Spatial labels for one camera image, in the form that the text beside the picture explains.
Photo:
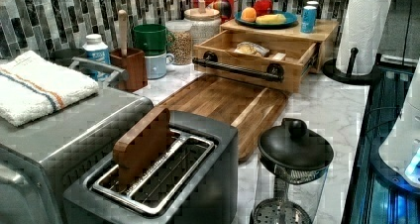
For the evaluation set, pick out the wooden drawer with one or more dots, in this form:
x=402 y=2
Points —
x=286 y=63

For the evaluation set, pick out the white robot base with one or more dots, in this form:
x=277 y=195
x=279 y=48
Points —
x=400 y=150

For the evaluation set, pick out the bagged bread in drawer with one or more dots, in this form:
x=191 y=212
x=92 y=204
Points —
x=249 y=48

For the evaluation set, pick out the wooden drawer cabinet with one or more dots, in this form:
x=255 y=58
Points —
x=324 y=34

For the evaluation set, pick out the wooden cutting board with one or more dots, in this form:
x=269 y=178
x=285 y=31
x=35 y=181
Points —
x=250 y=108

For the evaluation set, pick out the white mug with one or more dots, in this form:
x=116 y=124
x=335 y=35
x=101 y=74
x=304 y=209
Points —
x=156 y=65

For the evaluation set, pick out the glass jar of grains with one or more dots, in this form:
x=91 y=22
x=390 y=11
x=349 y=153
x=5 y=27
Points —
x=180 y=41

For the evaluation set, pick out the grey two-slot toaster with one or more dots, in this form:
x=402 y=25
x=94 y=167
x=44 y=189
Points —
x=194 y=182

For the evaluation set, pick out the green mug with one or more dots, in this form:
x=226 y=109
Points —
x=152 y=39

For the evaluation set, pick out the wooden utensil holder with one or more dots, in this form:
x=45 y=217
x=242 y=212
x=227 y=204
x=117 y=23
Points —
x=135 y=64

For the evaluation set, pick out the small wooden board in toaster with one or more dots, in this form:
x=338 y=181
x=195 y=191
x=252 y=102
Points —
x=140 y=147

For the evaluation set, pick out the orange fruit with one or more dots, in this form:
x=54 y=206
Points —
x=249 y=14

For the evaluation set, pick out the black lid glass french press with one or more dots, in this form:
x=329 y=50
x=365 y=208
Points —
x=292 y=169

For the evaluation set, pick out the yellow banana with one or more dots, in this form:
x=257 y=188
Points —
x=271 y=19

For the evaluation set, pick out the red apple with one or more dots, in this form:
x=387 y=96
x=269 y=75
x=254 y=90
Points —
x=263 y=7

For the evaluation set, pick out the teal plate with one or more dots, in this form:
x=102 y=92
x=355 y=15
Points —
x=287 y=20

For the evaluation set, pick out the black paper towel holder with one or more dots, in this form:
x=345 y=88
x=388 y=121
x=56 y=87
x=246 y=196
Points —
x=347 y=77

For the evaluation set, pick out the white blue bottle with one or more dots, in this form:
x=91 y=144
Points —
x=96 y=50

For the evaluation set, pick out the blue drink can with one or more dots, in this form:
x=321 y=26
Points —
x=308 y=19

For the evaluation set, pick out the stainless toaster oven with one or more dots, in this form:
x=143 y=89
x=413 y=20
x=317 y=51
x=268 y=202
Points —
x=41 y=159

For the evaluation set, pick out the white striped towel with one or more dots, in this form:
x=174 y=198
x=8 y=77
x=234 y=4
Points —
x=32 y=87

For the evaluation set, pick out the white paper towel roll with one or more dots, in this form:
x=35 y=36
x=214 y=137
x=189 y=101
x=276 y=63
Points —
x=363 y=26

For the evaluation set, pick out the wooden utensil handle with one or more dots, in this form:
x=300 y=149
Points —
x=122 y=19

